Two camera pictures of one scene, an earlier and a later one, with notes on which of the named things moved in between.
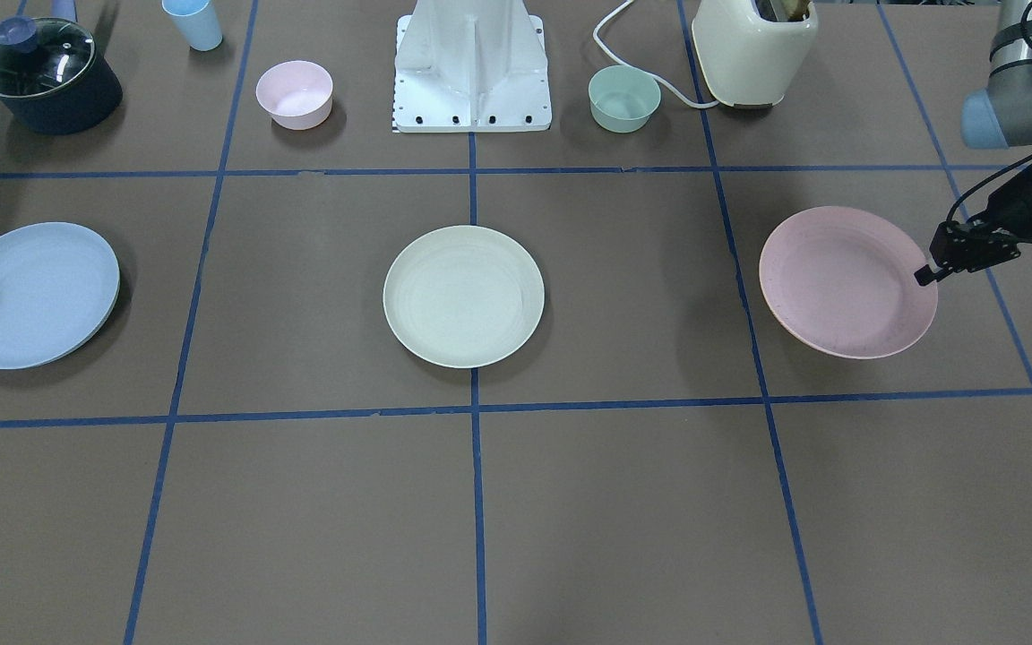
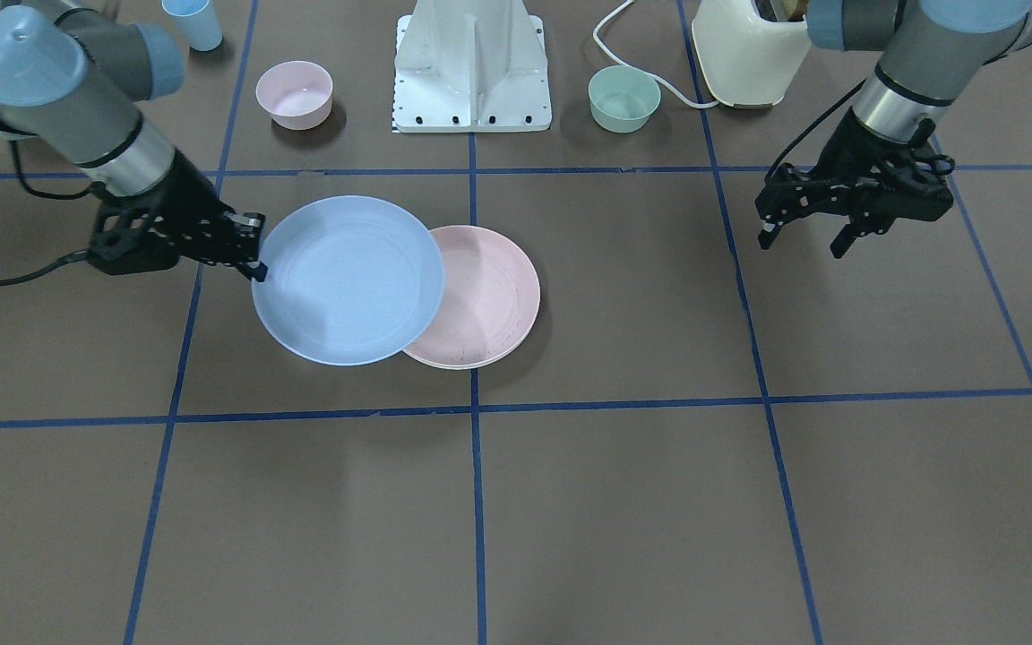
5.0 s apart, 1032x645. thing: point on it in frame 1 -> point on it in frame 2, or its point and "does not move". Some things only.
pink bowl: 298,95 does not move
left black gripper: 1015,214 -> 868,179
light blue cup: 197,22 does not move
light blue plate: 31,294 -> 350,281
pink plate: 840,282 -> 490,305
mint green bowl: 623,99 does not move
